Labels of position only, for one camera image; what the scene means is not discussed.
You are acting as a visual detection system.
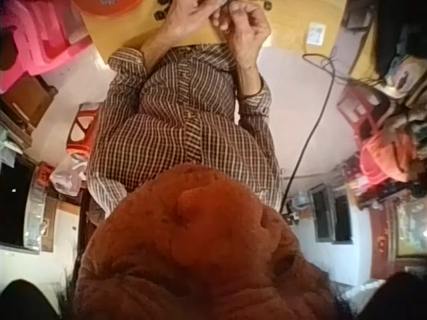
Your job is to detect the person's left hand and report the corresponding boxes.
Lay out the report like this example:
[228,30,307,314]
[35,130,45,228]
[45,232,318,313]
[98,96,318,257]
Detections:
[165,0,218,40]

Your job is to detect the person's right hand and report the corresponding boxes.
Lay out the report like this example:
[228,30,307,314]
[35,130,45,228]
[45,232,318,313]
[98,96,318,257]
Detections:
[212,1,272,51]

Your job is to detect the orange plastic basin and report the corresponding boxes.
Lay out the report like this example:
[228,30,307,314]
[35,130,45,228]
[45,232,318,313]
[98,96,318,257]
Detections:
[71,0,145,17]

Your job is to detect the small white paper packet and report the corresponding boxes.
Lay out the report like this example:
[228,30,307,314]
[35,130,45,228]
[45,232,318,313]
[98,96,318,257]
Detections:
[304,21,327,47]

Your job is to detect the stack of pink plastic stools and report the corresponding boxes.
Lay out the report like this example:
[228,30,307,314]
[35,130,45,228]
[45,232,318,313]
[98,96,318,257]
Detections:
[0,0,93,94]

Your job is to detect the red plastic stool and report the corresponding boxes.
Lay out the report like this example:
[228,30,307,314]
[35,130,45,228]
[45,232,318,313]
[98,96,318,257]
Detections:
[65,102,101,155]

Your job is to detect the brown cardboard box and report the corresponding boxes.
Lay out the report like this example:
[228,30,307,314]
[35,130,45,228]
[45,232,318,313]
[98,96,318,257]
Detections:
[2,72,58,129]

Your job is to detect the cluttered shelf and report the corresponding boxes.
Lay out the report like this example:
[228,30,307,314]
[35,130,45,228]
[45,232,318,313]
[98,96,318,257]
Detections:
[336,0,427,134]

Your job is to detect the clear plastic bag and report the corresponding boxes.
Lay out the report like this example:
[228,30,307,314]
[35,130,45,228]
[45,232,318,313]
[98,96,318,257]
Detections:
[49,152,89,201]

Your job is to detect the orange cloth bundle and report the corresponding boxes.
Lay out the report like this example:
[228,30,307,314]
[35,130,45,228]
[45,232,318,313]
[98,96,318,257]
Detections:
[359,129,420,183]

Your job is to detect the grey framed window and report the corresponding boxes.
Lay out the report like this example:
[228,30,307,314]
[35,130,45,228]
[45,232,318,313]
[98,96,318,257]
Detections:
[309,184,355,244]

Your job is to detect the thin dark bracelet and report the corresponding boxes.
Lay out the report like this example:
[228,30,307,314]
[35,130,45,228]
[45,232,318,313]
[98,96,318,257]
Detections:
[237,85,266,100]

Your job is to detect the black cable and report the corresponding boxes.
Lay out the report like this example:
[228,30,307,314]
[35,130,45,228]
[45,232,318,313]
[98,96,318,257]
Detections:
[279,52,384,215]

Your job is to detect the red wall hanging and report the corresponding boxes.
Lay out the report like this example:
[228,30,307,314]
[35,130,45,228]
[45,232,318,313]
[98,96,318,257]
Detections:
[369,195,427,271]

